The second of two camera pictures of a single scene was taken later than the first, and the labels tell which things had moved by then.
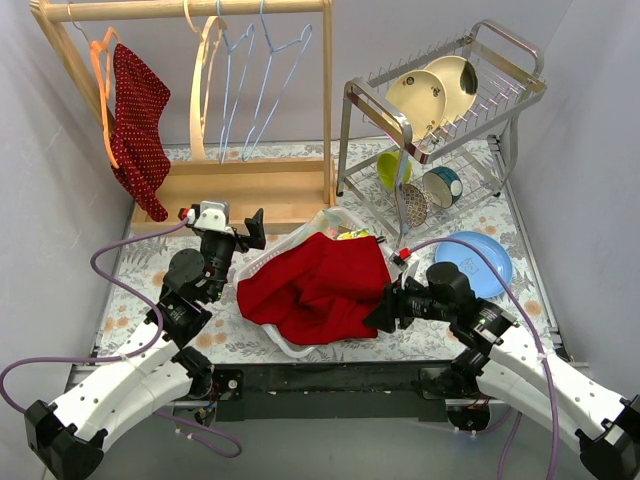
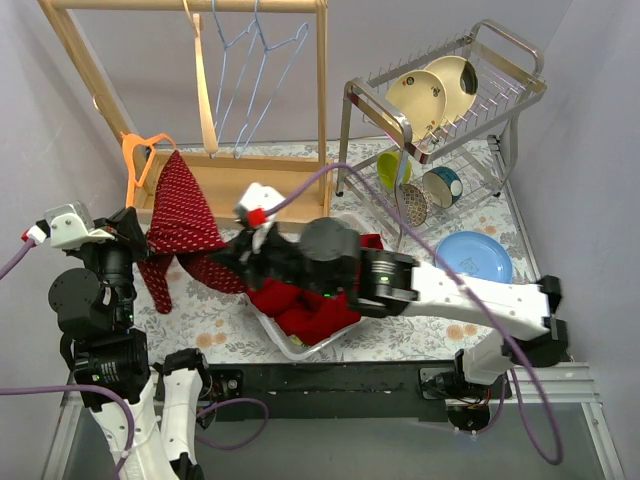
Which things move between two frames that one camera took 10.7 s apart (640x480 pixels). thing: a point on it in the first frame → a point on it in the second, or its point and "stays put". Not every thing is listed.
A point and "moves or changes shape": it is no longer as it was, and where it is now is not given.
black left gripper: x=239 y=239 → x=129 y=231
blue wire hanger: x=230 y=50 moves or changes shape
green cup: x=387 y=169 stays put
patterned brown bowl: x=417 y=203 stays put
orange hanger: x=95 y=48 → x=129 y=141
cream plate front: x=420 y=99 stays put
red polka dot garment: x=141 y=102 → x=180 y=225
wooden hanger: x=196 y=118 moves or changes shape
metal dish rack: x=439 y=131 stays put
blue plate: x=477 y=270 stays put
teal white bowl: x=444 y=185 stays put
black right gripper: x=388 y=306 → x=245 y=255
